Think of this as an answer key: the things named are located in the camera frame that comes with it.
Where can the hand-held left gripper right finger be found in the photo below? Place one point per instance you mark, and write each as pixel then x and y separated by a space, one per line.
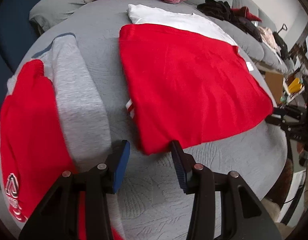
pixel 180 170

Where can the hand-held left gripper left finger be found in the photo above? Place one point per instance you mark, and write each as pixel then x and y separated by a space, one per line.
pixel 121 165

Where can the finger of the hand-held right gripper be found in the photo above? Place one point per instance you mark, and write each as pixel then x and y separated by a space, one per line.
pixel 281 111
pixel 276 121

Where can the red t-shirt with white stripes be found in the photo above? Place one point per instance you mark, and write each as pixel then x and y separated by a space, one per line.
pixel 188 80

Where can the person's right hand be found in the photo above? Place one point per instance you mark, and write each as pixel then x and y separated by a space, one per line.
pixel 305 152

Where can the cardboard box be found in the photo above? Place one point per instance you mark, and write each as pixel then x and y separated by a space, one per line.
pixel 275 85

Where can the yellow object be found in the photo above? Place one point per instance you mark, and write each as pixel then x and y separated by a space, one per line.
pixel 295 85

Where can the grey fabric sofa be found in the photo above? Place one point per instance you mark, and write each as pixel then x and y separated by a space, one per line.
pixel 156 205

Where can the black bag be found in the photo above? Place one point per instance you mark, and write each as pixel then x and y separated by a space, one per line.
pixel 280 42

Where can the pink patterned cloth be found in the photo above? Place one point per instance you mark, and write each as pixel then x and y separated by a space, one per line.
pixel 266 33

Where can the grey sweatshirt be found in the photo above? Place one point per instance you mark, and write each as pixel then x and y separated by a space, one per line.
pixel 76 92

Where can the red garment with white logo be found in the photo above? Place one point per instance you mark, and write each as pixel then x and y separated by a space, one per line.
pixel 31 130

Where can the black crumpled clothes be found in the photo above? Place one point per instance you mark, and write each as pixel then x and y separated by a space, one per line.
pixel 216 7

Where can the white folded t-shirt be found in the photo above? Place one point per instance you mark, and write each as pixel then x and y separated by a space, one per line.
pixel 174 17

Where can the blue curtain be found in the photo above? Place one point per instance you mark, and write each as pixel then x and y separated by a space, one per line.
pixel 14 30

